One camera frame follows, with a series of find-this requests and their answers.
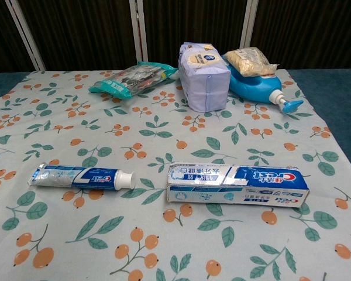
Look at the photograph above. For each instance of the blue white toothpaste box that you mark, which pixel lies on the blue white toothpaste box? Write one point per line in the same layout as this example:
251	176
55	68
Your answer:
237	187

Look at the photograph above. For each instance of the blue white toothpaste tube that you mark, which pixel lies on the blue white toothpaste tube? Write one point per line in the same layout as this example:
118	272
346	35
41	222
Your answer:
76	179

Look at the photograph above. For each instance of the lavender paper-wrapped package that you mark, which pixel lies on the lavender paper-wrapped package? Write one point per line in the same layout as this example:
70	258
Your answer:
204	87

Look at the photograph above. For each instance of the teal clear snack bag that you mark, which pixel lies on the teal clear snack bag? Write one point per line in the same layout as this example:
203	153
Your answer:
128	80

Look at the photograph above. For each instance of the blue pump detergent bottle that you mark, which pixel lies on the blue pump detergent bottle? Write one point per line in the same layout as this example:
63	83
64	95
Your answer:
251	87

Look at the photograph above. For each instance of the floral orange fruit tablecloth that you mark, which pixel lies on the floral orange fruit tablecloth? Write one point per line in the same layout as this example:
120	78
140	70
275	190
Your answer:
175	234

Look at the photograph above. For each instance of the clear beige snack packet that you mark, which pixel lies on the clear beige snack packet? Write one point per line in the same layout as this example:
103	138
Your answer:
251	63

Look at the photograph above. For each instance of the white screen frame post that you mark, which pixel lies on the white screen frame post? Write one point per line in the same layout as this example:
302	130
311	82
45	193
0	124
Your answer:
247	23
133	17
24	38

